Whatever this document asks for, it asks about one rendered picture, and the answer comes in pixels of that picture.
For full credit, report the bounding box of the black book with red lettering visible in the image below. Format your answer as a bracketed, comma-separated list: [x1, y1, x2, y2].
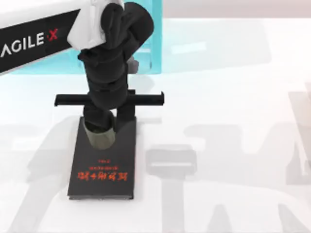
[67, 116, 138, 201]

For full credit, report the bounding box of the olive grey cup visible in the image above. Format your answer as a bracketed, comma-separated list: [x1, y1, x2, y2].
[84, 118, 116, 150]

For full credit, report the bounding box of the light blue rack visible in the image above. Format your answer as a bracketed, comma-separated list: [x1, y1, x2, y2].
[69, 0, 163, 75]

